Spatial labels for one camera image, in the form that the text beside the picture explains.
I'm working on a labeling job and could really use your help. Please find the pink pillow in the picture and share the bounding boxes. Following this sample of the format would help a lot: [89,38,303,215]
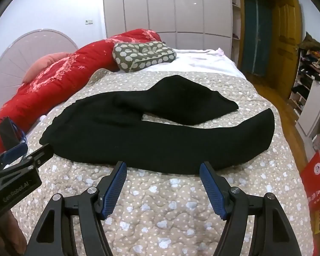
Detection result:
[21,52,76,83]

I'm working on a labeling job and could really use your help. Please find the cluttered shelf unit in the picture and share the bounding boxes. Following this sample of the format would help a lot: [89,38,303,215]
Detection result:
[292,32,320,99]

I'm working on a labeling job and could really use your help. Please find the black pants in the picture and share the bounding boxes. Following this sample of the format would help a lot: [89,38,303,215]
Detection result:
[39,75,275,175]

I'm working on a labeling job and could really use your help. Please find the round white headboard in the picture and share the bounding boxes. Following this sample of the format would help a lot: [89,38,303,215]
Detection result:
[0,29,80,150]

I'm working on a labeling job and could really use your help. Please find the black box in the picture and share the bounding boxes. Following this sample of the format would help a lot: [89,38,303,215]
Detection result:
[0,117,26,152]

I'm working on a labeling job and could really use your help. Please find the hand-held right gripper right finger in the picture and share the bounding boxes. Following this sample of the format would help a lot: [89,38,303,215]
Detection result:
[199,161,303,256]

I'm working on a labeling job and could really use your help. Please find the teal curtain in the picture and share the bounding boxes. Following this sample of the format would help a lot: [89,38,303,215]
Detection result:
[241,0,274,76]

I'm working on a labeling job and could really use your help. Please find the person's left forearm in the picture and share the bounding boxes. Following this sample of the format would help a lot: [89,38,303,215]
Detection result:
[0,211,27,256]

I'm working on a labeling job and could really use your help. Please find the green spotted cushion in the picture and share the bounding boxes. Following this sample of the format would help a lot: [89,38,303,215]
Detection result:
[112,41,177,73]

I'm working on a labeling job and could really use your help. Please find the red paper bag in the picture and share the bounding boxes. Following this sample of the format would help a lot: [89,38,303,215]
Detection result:
[300,149,320,235]

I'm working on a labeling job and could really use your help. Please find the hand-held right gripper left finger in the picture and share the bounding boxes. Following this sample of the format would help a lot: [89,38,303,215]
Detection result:
[28,161,128,256]

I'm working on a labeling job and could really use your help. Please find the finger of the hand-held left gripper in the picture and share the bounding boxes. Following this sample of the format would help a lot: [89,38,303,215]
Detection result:
[0,144,54,171]
[0,144,28,166]

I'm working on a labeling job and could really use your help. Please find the white wardrobe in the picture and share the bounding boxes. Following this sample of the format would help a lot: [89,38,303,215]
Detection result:
[103,0,242,59]

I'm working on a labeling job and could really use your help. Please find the yellow wooden door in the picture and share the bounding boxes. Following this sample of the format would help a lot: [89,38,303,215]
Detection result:
[268,0,303,104]

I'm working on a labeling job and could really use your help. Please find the white bed sheet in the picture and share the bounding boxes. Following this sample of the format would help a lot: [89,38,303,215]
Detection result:
[141,47,247,79]

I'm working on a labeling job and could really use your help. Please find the beige spotted quilted blanket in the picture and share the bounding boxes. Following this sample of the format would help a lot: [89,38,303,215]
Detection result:
[11,68,314,256]

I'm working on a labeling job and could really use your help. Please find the red embroidered quilt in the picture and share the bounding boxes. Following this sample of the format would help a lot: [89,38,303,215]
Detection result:
[0,29,167,154]

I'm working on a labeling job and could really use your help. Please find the blue lanyard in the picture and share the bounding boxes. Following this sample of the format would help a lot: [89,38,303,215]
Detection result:
[12,121,27,146]

